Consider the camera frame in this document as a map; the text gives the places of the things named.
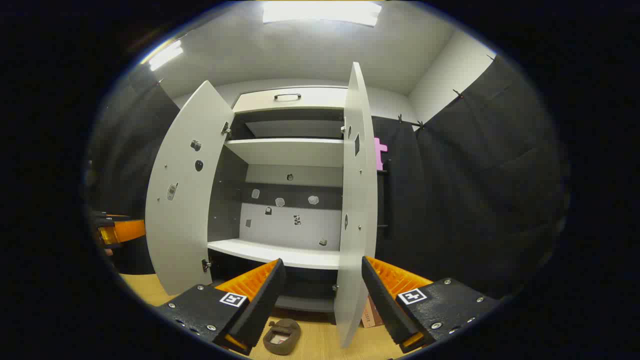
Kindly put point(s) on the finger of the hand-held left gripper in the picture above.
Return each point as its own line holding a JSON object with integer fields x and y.
{"x": 132, "y": 230}

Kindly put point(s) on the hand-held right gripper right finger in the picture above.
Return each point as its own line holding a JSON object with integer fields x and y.
{"x": 385, "y": 300}

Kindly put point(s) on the ceiling light panel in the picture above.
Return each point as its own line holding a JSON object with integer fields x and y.
{"x": 320, "y": 12}

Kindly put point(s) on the white cabinet drawer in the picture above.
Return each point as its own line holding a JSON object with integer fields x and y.
{"x": 310, "y": 103}

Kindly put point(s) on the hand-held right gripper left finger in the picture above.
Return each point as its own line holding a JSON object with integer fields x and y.
{"x": 260, "y": 300}

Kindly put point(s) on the ceiling light strip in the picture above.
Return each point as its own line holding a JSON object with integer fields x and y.
{"x": 165, "y": 56}

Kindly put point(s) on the brown fluffy slipper shoe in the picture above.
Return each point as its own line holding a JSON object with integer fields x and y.
{"x": 282, "y": 345}

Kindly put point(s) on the white shoe cabinet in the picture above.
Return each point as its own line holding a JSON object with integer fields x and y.
{"x": 295, "y": 227}

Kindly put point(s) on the cabinet door with camera sticker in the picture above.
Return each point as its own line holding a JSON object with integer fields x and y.
{"x": 185, "y": 235}

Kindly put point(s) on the black backdrop cloth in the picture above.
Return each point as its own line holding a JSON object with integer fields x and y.
{"x": 130, "y": 150}
{"x": 475, "y": 200}

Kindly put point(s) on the cabinet door with headphone sticker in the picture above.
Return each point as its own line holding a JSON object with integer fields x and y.
{"x": 357, "y": 200}

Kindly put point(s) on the white cabinet shelf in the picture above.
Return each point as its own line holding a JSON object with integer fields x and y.
{"x": 280, "y": 252}
{"x": 290, "y": 152}

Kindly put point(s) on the brown cardboard box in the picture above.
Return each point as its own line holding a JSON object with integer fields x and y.
{"x": 371, "y": 315}

